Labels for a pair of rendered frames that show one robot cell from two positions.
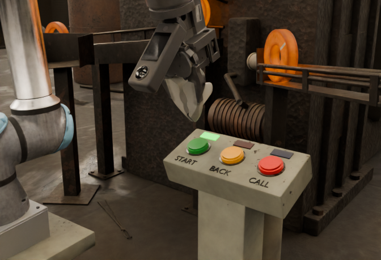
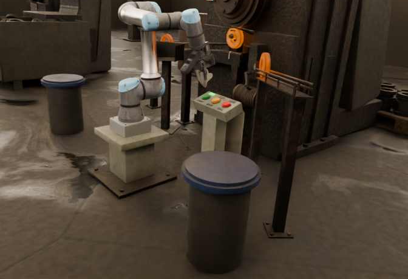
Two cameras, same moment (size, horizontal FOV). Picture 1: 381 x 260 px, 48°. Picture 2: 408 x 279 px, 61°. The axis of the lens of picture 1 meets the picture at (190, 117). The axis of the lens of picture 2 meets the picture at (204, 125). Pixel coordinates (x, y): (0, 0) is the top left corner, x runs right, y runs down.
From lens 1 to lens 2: 0.96 m
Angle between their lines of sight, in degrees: 12
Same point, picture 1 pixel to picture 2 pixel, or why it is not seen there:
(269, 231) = (234, 135)
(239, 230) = (214, 126)
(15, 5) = (147, 35)
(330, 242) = not seen: hidden behind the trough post
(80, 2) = not seen: hidden behind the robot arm
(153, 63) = (188, 64)
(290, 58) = (266, 67)
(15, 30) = (146, 45)
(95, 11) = not seen: hidden behind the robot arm
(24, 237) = (141, 129)
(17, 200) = (139, 114)
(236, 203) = (214, 117)
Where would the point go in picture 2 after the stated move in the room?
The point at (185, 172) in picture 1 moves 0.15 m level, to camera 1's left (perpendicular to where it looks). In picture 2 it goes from (199, 105) to (169, 101)
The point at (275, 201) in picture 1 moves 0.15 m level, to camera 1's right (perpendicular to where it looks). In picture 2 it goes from (223, 115) to (257, 119)
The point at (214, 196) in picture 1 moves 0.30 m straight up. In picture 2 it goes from (207, 114) to (211, 51)
